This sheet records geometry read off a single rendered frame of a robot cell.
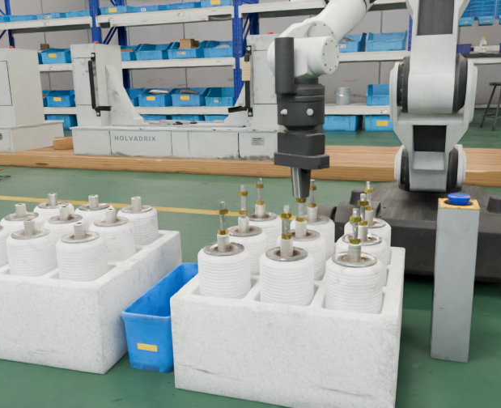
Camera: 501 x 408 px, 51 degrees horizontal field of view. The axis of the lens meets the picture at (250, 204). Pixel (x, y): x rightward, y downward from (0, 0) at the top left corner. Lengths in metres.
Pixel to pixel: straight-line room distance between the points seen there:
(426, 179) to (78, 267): 1.00
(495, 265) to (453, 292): 0.36
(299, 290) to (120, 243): 0.44
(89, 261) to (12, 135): 3.08
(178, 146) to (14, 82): 1.39
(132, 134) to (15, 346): 2.44
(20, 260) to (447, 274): 0.84
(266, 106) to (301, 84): 2.19
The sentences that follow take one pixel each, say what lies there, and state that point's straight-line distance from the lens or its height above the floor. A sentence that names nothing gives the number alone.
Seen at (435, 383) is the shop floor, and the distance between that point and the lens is 1.08.
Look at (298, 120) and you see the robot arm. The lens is 0.96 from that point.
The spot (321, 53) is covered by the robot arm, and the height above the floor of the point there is 0.59.
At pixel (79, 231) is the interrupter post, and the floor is 0.27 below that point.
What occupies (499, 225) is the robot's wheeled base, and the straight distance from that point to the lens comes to 1.43.
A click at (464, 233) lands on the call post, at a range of 1.06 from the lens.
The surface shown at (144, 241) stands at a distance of 1.28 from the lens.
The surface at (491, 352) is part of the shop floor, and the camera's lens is 1.22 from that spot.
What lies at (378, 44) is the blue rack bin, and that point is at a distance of 5.62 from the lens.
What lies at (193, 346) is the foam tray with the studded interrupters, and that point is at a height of 0.09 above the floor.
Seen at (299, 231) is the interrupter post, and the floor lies 0.26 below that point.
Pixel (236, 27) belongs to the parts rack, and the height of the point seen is 1.10.
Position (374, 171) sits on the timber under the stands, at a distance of 2.91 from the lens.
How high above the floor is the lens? 0.55
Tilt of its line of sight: 13 degrees down
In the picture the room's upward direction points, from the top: 1 degrees counter-clockwise
